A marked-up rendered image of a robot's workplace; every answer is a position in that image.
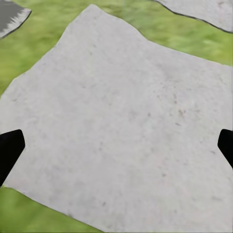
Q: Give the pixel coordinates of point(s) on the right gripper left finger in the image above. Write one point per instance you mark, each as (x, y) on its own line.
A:
(12, 145)

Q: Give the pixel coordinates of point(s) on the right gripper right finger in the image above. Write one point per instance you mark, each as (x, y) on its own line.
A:
(225, 144)

